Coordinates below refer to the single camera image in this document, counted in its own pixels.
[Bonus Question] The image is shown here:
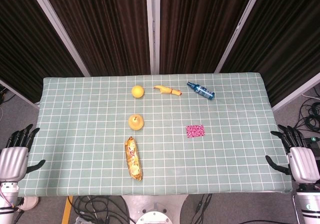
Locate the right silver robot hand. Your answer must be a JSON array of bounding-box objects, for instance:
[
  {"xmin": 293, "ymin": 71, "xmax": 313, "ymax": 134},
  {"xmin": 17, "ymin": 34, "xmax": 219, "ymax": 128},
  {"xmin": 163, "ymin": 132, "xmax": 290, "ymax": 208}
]
[{"xmin": 265, "ymin": 124, "xmax": 320, "ymax": 184}]

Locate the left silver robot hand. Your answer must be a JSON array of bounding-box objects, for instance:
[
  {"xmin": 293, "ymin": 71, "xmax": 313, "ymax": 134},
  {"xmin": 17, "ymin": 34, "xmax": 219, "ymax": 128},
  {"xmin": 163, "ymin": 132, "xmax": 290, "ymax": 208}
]
[{"xmin": 0, "ymin": 123, "xmax": 47, "ymax": 182}]

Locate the pink patterned packet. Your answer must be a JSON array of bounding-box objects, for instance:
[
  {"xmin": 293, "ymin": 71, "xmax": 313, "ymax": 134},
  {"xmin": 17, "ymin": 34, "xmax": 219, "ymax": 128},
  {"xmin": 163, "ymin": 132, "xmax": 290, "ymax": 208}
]
[{"xmin": 185, "ymin": 124, "xmax": 206, "ymax": 138}]

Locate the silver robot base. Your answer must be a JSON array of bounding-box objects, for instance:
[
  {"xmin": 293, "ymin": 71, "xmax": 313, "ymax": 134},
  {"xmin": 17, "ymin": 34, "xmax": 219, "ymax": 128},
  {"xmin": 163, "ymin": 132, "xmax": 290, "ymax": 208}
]
[{"xmin": 122, "ymin": 195, "xmax": 190, "ymax": 224}]

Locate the black device green light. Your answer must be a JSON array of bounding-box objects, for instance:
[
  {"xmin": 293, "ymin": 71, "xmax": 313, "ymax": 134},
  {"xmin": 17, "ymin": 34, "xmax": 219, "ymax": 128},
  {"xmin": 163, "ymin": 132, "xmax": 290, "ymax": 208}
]
[{"xmin": 303, "ymin": 136, "xmax": 320, "ymax": 150}]

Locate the white round foot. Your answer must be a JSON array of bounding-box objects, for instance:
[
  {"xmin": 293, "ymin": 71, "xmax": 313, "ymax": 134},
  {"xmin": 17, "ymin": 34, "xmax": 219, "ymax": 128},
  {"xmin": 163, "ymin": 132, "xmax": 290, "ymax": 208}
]
[{"xmin": 17, "ymin": 196, "xmax": 40, "ymax": 211}]

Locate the green checked tablecloth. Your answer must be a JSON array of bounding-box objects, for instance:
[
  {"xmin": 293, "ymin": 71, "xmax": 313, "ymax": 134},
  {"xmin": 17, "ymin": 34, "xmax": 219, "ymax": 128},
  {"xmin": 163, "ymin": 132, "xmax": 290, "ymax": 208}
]
[{"xmin": 17, "ymin": 71, "xmax": 293, "ymax": 197}]

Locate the yellow floor tape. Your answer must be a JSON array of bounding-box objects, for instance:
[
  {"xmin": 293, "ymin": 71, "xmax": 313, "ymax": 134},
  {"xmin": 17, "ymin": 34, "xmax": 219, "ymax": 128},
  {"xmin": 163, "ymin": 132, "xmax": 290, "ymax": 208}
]
[{"xmin": 61, "ymin": 196, "xmax": 74, "ymax": 224}]

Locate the dark brown curtain panel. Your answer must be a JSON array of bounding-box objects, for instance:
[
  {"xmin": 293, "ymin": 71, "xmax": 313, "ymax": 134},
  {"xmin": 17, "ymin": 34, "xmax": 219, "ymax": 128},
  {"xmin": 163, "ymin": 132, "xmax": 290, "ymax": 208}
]
[
  {"xmin": 0, "ymin": 0, "xmax": 85, "ymax": 102},
  {"xmin": 159, "ymin": 0, "xmax": 258, "ymax": 74},
  {"xmin": 221, "ymin": 0, "xmax": 320, "ymax": 107},
  {"xmin": 39, "ymin": 0, "xmax": 151, "ymax": 76}
]

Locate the blue spray bottle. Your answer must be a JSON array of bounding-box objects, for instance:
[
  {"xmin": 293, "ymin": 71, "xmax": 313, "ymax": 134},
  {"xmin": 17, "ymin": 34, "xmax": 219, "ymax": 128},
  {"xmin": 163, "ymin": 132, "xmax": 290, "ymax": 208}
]
[{"xmin": 186, "ymin": 81, "xmax": 216, "ymax": 101}]

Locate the gold snack package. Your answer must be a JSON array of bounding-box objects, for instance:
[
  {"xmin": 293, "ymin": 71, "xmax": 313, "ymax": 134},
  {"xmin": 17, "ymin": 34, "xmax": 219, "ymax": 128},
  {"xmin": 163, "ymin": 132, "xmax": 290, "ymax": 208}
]
[{"xmin": 124, "ymin": 136, "xmax": 144, "ymax": 182}]

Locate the yellow pear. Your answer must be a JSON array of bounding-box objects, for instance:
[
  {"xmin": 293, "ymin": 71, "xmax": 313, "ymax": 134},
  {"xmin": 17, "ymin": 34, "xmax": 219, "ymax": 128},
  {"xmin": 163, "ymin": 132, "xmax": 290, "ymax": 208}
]
[{"xmin": 128, "ymin": 113, "xmax": 144, "ymax": 130}]

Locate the yellow round fruit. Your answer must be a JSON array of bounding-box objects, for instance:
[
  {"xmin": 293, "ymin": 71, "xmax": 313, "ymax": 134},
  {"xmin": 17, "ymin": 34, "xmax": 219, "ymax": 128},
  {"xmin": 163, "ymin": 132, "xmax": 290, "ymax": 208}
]
[{"xmin": 131, "ymin": 85, "xmax": 145, "ymax": 99}]

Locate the yellow rubber chicken toy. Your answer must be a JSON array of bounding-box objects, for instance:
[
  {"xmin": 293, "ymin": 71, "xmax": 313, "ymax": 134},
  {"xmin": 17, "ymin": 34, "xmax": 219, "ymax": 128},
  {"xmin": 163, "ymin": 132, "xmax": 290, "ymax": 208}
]
[{"xmin": 153, "ymin": 85, "xmax": 183, "ymax": 96}]

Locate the black floor cable bundle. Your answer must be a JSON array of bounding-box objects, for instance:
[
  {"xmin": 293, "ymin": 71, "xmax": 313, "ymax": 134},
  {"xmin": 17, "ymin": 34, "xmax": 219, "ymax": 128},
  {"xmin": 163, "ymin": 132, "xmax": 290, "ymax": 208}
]
[
  {"xmin": 67, "ymin": 195, "xmax": 131, "ymax": 224},
  {"xmin": 294, "ymin": 94, "xmax": 320, "ymax": 135}
]

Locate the white metal frame rail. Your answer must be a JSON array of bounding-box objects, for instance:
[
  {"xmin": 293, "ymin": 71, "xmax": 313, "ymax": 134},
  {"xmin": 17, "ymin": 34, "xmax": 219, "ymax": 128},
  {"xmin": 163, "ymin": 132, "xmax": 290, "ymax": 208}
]
[
  {"xmin": 0, "ymin": 78, "xmax": 41, "ymax": 107},
  {"xmin": 271, "ymin": 71, "xmax": 320, "ymax": 112}
]

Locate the white metal frame post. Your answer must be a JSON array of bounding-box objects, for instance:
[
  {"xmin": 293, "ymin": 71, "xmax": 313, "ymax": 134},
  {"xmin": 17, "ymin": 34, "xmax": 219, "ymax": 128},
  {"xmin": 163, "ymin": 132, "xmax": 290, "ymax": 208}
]
[
  {"xmin": 146, "ymin": 0, "xmax": 161, "ymax": 74},
  {"xmin": 26, "ymin": 0, "xmax": 91, "ymax": 77},
  {"xmin": 214, "ymin": 0, "xmax": 266, "ymax": 74}
]

